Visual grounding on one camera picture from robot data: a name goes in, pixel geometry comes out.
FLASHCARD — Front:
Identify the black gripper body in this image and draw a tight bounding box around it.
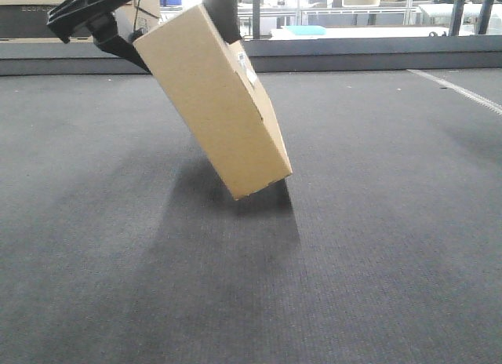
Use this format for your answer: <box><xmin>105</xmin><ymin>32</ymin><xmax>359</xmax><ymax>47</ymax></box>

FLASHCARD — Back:
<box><xmin>46</xmin><ymin>0</ymin><xmax>133</xmax><ymax>43</ymax></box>

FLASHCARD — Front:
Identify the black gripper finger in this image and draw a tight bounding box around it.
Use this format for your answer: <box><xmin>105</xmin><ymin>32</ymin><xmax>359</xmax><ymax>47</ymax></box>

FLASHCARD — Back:
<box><xmin>90</xmin><ymin>10</ymin><xmax>151</xmax><ymax>74</ymax></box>
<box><xmin>204</xmin><ymin>0</ymin><xmax>242</xmax><ymax>43</ymax></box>

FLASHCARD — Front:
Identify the small brown cardboard package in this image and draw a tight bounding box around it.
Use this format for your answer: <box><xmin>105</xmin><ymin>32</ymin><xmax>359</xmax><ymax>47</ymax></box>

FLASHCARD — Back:
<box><xmin>133</xmin><ymin>5</ymin><xmax>293</xmax><ymax>200</ymax></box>

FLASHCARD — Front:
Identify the blue flat tray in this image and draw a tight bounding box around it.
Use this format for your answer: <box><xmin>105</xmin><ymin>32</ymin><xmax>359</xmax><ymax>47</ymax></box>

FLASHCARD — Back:
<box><xmin>282</xmin><ymin>25</ymin><xmax>327</xmax><ymax>36</ymax></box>

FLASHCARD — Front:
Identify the white background table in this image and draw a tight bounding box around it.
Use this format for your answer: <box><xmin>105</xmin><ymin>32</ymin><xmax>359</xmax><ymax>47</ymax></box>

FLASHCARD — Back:
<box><xmin>271</xmin><ymin>26</ymin><xmax>449</xmax><ymax>41</ymax></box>

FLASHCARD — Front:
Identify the white tape strip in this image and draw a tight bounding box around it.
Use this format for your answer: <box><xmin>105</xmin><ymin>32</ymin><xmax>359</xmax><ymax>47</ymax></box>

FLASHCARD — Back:
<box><xmin>408</xmin><ymin>69</ymin><xmax>502</xmax><ymax>116</ymax></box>

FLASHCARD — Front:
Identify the dark vertical post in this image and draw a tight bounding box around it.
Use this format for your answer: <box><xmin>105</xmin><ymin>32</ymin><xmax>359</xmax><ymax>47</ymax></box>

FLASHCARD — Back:
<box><xmin>252</xmin><ymin>0</ymin><xmax>260</xmax><ymax>40</ymax></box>

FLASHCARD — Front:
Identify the grey felt table edge rail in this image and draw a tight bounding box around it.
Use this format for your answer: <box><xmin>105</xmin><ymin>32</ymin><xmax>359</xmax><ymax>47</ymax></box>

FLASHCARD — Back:
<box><xmin>1</xmin><ymin>35</ymin><xmax>501</xmax><ymax>76</ymax></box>

